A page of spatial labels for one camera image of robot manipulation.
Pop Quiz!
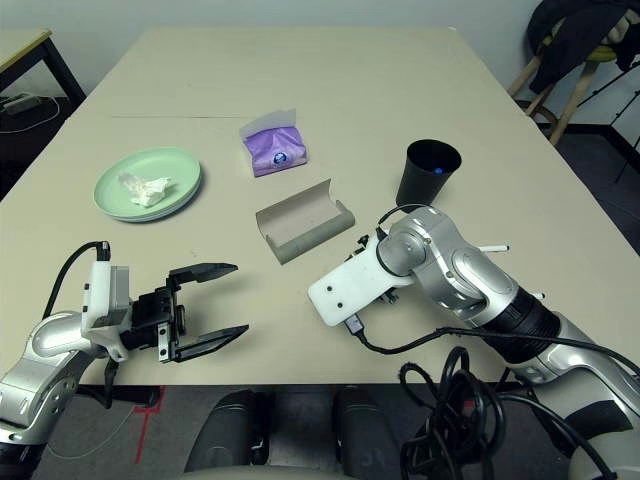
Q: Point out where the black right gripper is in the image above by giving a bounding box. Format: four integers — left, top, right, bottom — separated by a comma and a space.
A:
347, 233, 370, 263

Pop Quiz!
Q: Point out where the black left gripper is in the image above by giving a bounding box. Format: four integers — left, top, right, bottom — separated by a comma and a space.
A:
119, 261, 250, 364

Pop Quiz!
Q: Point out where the white tissue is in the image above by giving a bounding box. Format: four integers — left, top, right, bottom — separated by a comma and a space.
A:
116, 172, 179, 207

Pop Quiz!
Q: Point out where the light green plate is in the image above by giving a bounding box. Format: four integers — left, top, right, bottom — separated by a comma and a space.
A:
93, 146, 202, 221

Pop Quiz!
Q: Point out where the grey glasses case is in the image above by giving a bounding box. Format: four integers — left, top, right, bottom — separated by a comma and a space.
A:
254, 178, 356, 265

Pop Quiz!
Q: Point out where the black cup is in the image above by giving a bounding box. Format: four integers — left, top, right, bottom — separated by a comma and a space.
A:
395, 138, 463, 207

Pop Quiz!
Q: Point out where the light blue plate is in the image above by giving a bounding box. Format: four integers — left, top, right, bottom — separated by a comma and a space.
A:
107, 174, 204, 225

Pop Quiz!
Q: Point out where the black table foot bar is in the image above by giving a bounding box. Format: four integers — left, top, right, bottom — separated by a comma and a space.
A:
74, 384, 164, 409

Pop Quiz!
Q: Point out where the purple tissue pack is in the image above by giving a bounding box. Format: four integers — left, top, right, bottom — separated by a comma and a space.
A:
238, 107, 311, 179

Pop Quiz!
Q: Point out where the black robot left leg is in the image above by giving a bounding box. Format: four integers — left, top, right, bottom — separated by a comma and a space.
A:
184, 389, 274, 474

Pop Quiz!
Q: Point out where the black robot leg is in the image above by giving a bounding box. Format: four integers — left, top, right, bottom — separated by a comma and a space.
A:
333, 387, 406, 480
184, 389, 274, 474

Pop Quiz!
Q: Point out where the beige robot waist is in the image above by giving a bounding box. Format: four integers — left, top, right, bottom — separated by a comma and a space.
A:
177, 464, 351, 480

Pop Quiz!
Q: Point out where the black robot right leg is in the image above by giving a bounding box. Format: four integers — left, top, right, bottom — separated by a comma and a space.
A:
333, 387, 406, 480

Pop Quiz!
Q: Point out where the wooden stool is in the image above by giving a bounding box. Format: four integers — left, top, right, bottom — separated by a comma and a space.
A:
507, 29, 616, 146

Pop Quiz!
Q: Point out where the black tripod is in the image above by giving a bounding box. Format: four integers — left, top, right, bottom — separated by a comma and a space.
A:
574, 64, 640, 184

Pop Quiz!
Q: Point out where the yellow-green stool cushion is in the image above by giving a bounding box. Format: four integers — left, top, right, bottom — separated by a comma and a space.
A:
539, 34, 616, 62

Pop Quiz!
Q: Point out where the beige striped cloth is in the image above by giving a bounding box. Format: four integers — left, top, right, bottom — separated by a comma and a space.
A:
602, 17, 634, 46

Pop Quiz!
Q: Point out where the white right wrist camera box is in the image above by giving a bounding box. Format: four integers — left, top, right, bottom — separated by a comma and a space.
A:
307, 232, 416, 329

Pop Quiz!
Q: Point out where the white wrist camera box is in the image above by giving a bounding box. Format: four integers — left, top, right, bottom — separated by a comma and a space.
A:
307, 232, 416, 329
79, 259, 136, 361

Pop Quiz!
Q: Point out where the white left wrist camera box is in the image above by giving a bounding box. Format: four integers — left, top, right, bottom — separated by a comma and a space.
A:
79, 259, 136, 361

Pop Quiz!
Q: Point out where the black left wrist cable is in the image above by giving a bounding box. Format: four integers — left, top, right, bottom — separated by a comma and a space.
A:
42, 241, 119, 409

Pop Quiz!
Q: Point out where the black cable bundle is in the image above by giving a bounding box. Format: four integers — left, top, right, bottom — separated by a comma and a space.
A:
397, 344, 526, 480

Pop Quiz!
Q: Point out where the white floor cable loop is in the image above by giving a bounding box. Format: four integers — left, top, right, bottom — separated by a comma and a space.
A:
0, 94, 61, 134

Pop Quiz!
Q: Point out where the beige side table black frame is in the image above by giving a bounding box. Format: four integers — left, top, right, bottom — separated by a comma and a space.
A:
0, 29, 86, 104

